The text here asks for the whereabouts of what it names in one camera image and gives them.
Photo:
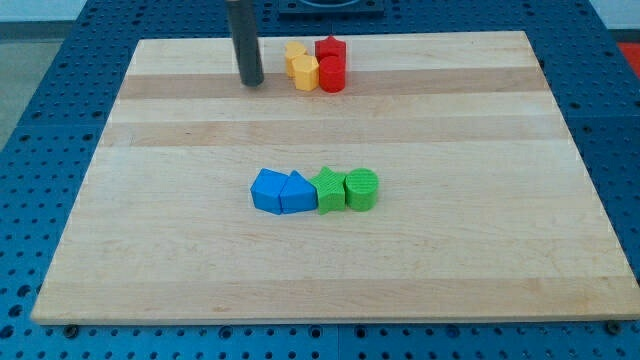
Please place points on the blue triangle block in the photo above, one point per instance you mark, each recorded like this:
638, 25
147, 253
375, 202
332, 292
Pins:
298, 195

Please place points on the green star block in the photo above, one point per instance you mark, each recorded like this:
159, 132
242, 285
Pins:
330, 190

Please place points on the green cylinder block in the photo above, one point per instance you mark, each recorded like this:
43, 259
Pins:
361, 188

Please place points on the blue cube block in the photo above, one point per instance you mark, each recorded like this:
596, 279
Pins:
266, 190

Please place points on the red cylinder block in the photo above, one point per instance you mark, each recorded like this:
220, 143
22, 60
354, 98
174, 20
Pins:
332, 74

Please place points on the yellow hexagon block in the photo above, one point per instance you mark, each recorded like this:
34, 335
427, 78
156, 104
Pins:
306, 72

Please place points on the red star block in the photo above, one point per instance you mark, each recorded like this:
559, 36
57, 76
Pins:
330, 46

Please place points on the light wooden board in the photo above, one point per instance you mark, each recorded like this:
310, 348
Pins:
485, 211

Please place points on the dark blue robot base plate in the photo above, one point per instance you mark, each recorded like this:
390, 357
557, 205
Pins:
289, 8

